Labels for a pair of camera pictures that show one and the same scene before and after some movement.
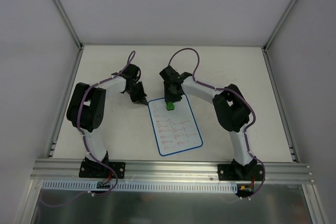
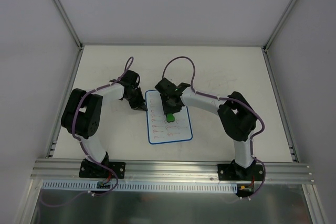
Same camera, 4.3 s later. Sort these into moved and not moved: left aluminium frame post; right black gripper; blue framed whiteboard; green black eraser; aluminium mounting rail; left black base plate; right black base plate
Moved: green black eraser; blue framed whiteboard; right black gripper
Not moved: right black base plate; left aluminium frame post; aluminium mounting rail; left black base plate
